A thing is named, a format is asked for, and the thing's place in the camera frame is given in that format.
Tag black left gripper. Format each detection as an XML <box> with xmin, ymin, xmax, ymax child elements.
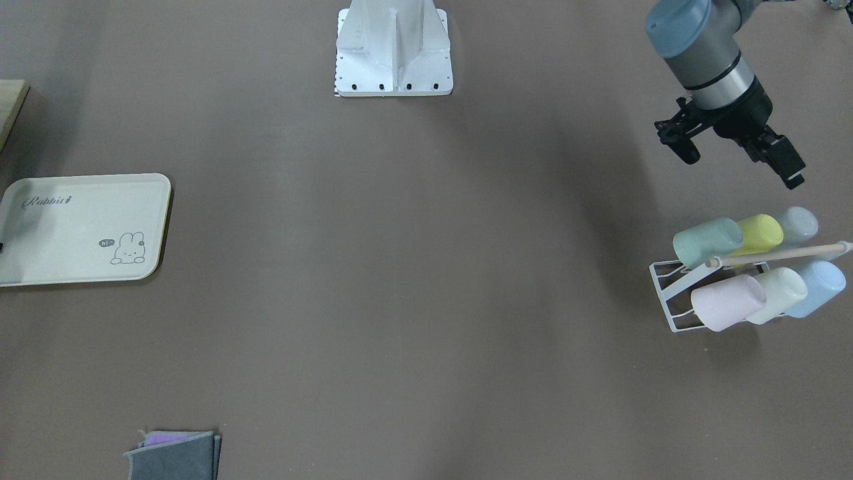
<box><xmin>712</xmin><ymin>79</ymin><xmax>806</xmax><ymax>189</ymax></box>

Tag green cup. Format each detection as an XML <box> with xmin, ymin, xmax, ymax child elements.
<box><xmin>672</xmin><ymin>217</ymin><xmax>744</xmax><ymax>269</ymax></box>

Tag cream rabbit tray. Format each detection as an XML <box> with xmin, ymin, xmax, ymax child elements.
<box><xmin>1</xmin><ymin>173</ymin><xmax>173</xmax><ymax>287</ymax></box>

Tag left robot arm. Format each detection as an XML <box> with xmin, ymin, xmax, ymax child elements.
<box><xmin>645</xmin><ymin>1</ymin><xmax>806</xmax><ymax>189</ymax></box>

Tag pale blue-white cup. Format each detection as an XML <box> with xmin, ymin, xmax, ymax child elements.
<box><xmin>773</xmin><ymin>206</ymin><xmax>819</xmax><ymax>250</ymax></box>

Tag yellow cup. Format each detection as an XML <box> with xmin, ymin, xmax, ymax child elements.
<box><xmin>731</xmin><ymin>215</ymin><xmax>785</xmax><ymax>256</ymax></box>

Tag light blue cup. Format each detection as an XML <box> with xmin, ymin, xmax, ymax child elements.
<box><xmin>786</xmin><ymin>259</ymin><xmax>846</xmax><ymax>319</ymax></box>

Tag cream white cup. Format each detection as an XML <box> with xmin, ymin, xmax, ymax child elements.
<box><xmin>745</xmin><ymin>267</ymin><xmax>808</xmax><ymax>325</ymax></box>

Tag pink cup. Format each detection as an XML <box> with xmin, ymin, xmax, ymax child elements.
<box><xmin>690</xmin><ymin>274</ymin><xmax>767</xmax><ymax>332</ymax></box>

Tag grey folded cloth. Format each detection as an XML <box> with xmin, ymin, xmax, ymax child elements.
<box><xmin>125</xmin><ymin>431</ymin><xmax>221</xmax><ymax>479</ymax></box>

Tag wooden cutting board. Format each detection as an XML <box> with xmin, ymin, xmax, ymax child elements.
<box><xmin>0</xmin><ymin>79</ymin><xmax>30</xmax><ymax>150</ymax></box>

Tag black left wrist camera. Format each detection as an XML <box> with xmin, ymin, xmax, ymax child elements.
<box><xmin>653</xmin><ymin>97</ymin><xmax>715</xmax><ymax>165</ymax></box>

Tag white wire cup rack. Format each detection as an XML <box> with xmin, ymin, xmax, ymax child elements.
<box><xmin>649</xmin><ymin>241</ymin><xmax>851</xmax><ymax>332</ymax></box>

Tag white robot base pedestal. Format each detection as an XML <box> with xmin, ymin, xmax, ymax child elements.
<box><xmin>333</xmin><ymin>1</ymin><xmax>454</xmax><ymax>97</ymax></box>

